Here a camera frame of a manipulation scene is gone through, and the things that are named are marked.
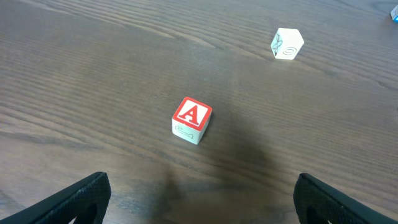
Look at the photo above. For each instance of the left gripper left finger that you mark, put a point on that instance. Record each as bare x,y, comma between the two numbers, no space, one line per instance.
85,201

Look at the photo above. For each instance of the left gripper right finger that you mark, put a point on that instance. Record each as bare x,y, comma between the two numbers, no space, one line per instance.
318,203

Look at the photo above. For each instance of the red letter A block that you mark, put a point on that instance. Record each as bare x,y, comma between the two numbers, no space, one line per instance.
191,119

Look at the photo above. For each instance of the plain white wooden block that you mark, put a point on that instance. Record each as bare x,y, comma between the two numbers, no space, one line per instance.
286,43

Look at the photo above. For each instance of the blue and white block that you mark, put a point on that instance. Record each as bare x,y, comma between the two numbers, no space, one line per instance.
394,14

